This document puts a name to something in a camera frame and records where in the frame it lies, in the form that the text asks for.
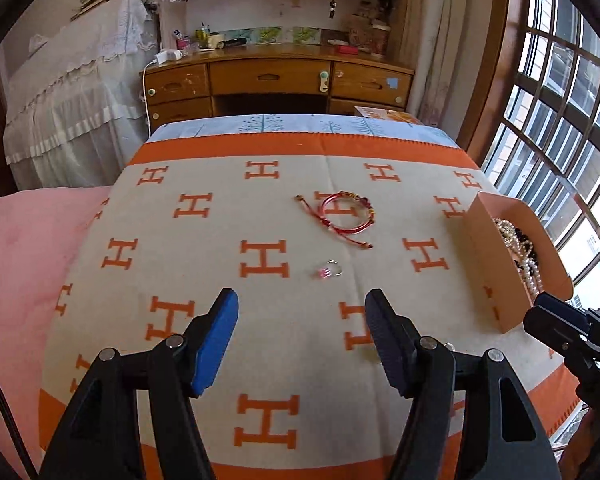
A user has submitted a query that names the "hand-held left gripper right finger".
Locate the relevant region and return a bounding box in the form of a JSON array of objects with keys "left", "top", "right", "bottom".
[{"left": 364, "top": 288, "right": 563, "bottom": 480}]

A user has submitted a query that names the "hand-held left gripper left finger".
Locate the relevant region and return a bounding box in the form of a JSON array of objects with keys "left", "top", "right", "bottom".
[{"left": 39, "top": 287, "right": 240, "bottom": 480}]

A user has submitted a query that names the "long pearl necklace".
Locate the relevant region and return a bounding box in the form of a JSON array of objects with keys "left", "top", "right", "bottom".
[{"left": 492, "top": 216, "right": 546, "bottom": 301}]

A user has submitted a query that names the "pink cardboard box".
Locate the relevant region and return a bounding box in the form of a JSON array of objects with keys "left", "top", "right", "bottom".
[{"left": 462, "top": 191, "right": 574, "bottom": 335}]

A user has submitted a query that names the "black bead bracelet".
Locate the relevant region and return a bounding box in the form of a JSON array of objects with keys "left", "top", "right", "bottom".
[{"left": 511, "top": 227, "right": 536, "bottom": 267}]

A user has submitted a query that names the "silver flower ring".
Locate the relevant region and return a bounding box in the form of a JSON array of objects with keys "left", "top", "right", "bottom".
[{"left": 314, "top": 259, "right": 342, "bottom": 281}]

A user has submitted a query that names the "orange beige printed blanket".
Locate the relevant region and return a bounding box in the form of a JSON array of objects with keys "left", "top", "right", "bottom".
[{"left": 39, "top": 132, "right": 581, "bottom": 480}]

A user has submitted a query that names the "pink bed sheet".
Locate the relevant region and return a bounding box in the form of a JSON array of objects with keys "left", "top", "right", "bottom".
[{"left": 0, "top": 185, "right": 113, "bottom": 480}]

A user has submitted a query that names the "window with metal grille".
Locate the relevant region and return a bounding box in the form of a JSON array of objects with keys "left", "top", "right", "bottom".
[{"left": 480, "top": 0, "right": 600, "bottom": 321}]

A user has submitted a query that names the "orange picture book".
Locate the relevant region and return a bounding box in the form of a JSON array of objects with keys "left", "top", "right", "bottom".
[{"left": 354, "top": 106, "right": 423, "bottom": 125}]

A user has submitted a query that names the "wooden desk with drawers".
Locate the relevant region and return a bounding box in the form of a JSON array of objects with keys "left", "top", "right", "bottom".
[{"left": 142, "top": 42, "right": 415, "bottom": 133}]

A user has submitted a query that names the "piano with lace cover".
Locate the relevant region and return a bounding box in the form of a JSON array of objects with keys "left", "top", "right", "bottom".
[{"left": 2, "top": 0, "right": 161, "bottom": 191}]

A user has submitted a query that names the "pale curtain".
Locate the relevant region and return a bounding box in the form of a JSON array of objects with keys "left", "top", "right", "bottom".
[{"left": 400, "top": 0, "right": 511, "bottom": 128}]

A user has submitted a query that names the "red white paper cup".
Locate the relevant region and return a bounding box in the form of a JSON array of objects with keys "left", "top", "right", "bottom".
[{"left": 370, "top": 22, "right": 391, "bottom": 58}]

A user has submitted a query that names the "floral picture strip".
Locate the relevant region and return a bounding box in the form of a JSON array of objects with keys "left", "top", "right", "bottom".
[{"left": 235, "top": 26, "right": 321, "bottom": 46}]

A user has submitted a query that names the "brown paper bouquet bag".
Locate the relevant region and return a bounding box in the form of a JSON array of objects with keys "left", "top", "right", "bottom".
[{"left": 350, "top": 0, "right": 388, "bottom": 53}]

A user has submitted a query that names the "red cord bracelet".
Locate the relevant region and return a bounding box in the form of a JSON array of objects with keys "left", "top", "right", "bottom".
[{"left": 295, "top": 190, "right": 376, "bottom": 250}]

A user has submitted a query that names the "black cable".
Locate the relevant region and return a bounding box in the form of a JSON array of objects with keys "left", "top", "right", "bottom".
[{"left": 0, "top": 347, "right": 40, "bottom": 480}]

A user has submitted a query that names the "white charger cable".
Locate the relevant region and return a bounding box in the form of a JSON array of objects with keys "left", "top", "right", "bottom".
[{"left": 140, "top": 62, "right": 153, "bottom": 133}]

